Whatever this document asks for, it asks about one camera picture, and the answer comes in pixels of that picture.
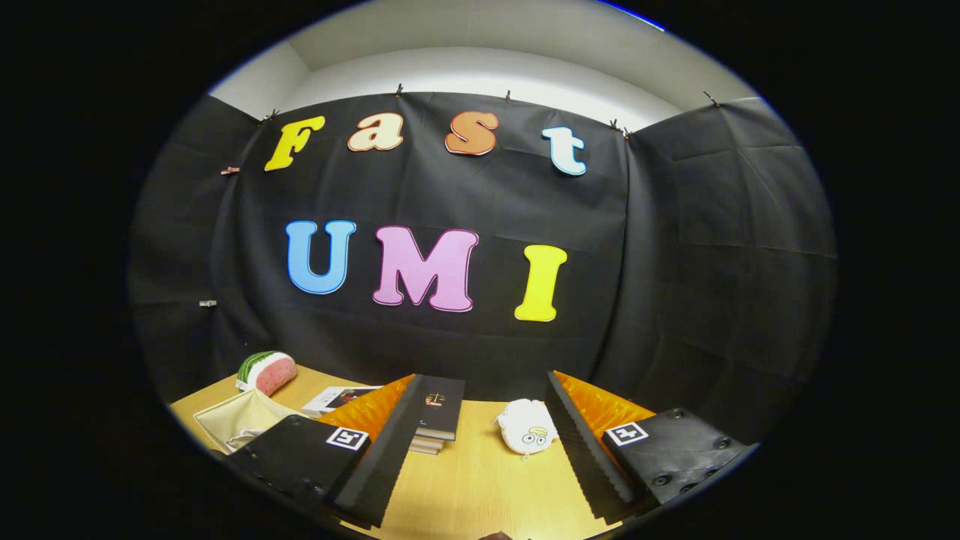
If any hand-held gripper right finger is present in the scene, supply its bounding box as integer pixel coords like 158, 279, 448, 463
547, 370, 755, 526

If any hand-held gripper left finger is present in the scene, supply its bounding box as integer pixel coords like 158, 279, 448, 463
223, 373, 426, 529

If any beige fabric storage box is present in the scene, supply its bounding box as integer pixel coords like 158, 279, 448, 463
193, 388, 302, 455

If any white plush toy with eyes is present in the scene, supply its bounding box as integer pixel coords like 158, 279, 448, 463
496, 398, 560, 460

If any white book with portrait cover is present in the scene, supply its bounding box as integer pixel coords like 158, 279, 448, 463
301, 385, 384, 418

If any black hardcover book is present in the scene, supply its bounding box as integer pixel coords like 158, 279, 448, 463
415, 374, 467, 443

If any watermelon slice plush toy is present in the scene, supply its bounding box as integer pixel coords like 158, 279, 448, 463
235, 350, 299, 398

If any black backdrop cloth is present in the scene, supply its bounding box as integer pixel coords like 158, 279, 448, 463
127, 90, 839, 447

